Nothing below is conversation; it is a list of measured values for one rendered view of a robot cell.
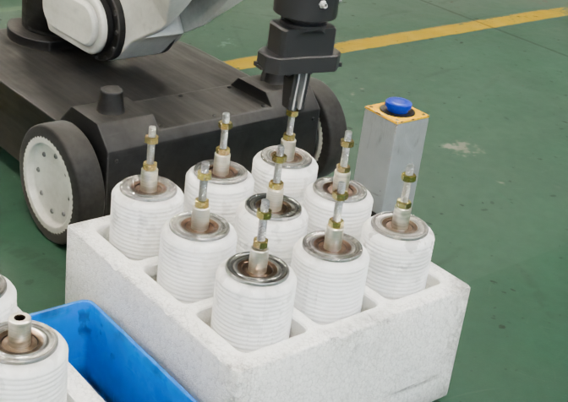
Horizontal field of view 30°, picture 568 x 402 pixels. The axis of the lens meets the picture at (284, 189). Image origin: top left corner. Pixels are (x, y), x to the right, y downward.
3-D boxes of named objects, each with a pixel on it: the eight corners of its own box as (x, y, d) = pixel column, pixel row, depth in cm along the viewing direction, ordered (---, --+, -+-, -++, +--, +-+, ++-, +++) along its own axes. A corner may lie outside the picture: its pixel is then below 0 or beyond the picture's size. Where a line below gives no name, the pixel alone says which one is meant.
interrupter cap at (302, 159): (253, 149, 156) (253, 145, 156) (301, 148, 159) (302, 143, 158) (270, 171, 150) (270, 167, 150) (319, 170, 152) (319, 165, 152)
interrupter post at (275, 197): (277, 215, 138) (280, 192, 136) (260, 210, 139) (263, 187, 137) (285, 209, 140) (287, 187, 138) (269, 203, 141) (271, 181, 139)
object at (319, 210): (363, 296, 157) (382, 187, 149) (343, 327, 149) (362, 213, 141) (303, 278, 160) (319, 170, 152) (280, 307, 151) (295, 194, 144)
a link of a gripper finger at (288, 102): (284, 103, 152) (290, 62, 149) (295, 111, 149) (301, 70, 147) (275, 104, 151) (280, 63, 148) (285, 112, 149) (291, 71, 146)
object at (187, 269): (138, 353, 137) (146, 230, 130) (175, 319, 145) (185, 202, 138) (203, 377, 134) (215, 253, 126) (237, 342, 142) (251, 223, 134)
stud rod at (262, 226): (264, 258, 124) (271, 199, 120) (259, 260, 123) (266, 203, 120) (257, 254, 124) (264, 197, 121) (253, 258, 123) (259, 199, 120)
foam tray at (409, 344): (62, 335, 151) (66, 224, 143) (275, 270, 175) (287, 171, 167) (223, 498, 125) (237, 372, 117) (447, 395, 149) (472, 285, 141)
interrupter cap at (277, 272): (218, 257, 126) (219, 252, 126) (279, 254, 129) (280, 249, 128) (232, 290, 120) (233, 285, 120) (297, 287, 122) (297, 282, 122)
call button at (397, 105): (378, 111, 159) (379, 98, 158) (396, 106, 162) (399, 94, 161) (396, 120, 157) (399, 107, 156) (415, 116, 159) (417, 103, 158)
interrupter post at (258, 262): (244, 267, 125) (247, 242, 123) (264, 266, 126) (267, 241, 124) (249, 277, 123) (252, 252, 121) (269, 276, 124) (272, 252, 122)
